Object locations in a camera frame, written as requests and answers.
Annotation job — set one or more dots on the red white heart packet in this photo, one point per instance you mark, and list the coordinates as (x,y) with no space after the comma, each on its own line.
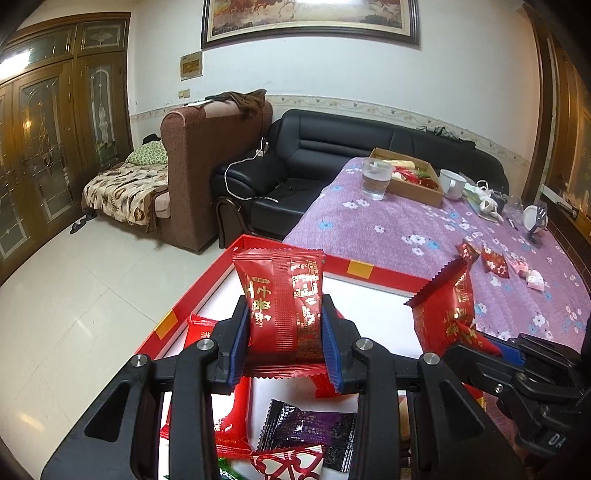
(288,464)

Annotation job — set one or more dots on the green pillow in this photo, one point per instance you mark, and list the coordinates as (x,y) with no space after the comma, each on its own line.
(147,153)

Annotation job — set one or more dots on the wooden wardrobe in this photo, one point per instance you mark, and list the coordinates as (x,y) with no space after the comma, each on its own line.
(46,138)

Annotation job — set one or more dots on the red patterned snack packet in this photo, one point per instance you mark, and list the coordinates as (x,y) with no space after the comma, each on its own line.
(495,263)

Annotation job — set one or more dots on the pink snack packet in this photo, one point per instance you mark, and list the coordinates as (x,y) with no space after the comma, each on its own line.
(519,267)

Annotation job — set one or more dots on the small wall plaque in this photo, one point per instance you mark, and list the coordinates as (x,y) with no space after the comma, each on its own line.
(191,64)

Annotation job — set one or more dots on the cardboard box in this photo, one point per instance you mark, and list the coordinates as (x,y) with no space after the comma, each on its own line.
(415,187)

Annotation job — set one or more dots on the black leather sofa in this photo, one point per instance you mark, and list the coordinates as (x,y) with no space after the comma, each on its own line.
(323,143)

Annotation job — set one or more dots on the dark red snack packet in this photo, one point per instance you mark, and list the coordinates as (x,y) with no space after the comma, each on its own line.
(443,314)
(281,304)

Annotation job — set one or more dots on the white mug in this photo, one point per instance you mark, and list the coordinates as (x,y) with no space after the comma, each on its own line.
(452,184)

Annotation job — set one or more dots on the brown armchair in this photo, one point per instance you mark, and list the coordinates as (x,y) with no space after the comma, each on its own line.
(194,184)

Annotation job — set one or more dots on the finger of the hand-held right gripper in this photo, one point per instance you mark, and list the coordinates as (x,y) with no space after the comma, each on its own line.
(485,374)
(508,350)

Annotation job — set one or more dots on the framed wall painting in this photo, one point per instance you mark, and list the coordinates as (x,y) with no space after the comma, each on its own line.
(309,18)

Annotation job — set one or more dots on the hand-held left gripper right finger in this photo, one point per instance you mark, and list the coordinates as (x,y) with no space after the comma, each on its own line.
(332,355)

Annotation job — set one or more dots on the patterned bed blanket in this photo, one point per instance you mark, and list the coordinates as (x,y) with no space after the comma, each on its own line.
(124,189)

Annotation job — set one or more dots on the purple snack packet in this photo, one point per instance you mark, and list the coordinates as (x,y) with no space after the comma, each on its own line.
(304,429)

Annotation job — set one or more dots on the white dotted snack packet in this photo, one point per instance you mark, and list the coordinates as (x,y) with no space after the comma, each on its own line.
(535,280)

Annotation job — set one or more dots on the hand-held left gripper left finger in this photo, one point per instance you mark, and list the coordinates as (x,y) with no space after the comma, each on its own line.
(238,350)

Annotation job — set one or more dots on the clear glass cup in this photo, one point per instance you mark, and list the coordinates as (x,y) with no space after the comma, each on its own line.
(515,205)

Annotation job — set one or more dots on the clear plastic cup with water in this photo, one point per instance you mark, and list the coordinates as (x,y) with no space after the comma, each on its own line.
(376,180)

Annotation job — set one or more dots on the wooden display cabinet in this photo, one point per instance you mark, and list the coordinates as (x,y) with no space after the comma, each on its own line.
(568,138)

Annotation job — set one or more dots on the brown garment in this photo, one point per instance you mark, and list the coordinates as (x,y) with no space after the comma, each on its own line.
(240,101)

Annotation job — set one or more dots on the grey phone stand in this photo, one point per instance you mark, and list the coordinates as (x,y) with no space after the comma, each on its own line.
(541,226)

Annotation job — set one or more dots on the red gift box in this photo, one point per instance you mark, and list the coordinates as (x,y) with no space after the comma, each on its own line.
(369,290)

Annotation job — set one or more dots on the dark slippers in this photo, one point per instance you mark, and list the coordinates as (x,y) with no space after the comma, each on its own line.
(82,224)

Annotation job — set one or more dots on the red packet gold print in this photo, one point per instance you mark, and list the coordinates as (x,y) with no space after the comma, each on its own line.
(231,415)

